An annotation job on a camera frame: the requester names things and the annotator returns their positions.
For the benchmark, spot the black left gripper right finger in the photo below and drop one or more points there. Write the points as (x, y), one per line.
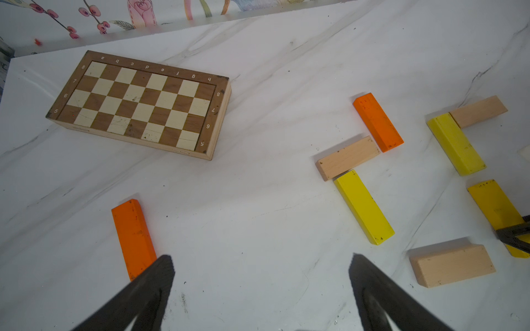
(380, 299)

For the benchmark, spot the natural wood block centre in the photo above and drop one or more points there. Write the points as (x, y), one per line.
(450, 266)

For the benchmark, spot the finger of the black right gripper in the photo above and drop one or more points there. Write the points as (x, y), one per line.
(512, 235)

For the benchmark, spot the wooden folding chessboard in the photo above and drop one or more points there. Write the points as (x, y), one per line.
(149, 104)

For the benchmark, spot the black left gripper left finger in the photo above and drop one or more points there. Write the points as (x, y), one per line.
(141, 304)

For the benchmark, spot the natural wood block upper left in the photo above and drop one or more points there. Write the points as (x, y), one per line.
(347, 158)

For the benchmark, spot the orange block upper centre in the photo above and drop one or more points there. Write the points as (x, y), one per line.
(381, 128)

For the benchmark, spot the yellow block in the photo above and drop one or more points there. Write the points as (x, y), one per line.
(498, 209)
(360, 202)
(455, 144)

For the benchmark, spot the orange block near chessboard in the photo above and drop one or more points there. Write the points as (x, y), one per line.
(135, 241)

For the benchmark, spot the natural wood block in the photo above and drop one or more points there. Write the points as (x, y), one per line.
(347, 158)
(480, 111)
(450, 266)

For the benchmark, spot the natural wood block upper right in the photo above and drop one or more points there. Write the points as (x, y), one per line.
(480, 111)

